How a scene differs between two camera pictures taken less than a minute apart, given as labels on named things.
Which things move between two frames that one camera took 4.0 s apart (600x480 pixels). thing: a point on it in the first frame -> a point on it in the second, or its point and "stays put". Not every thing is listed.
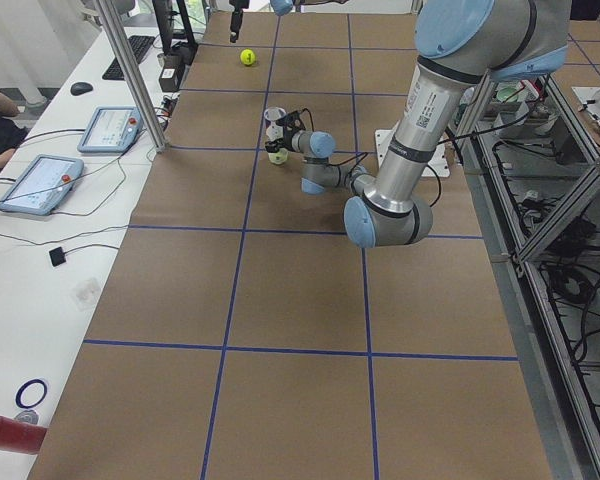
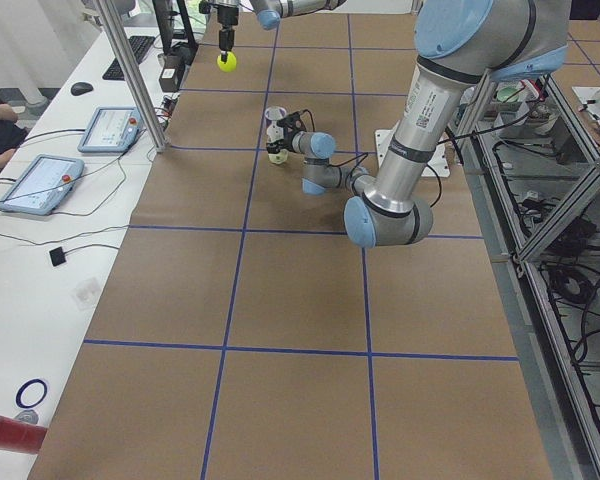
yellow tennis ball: (247, 56) -> (229, 65)
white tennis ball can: (274, 132) stays put
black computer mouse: (79, 88) stays put
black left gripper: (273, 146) stays put
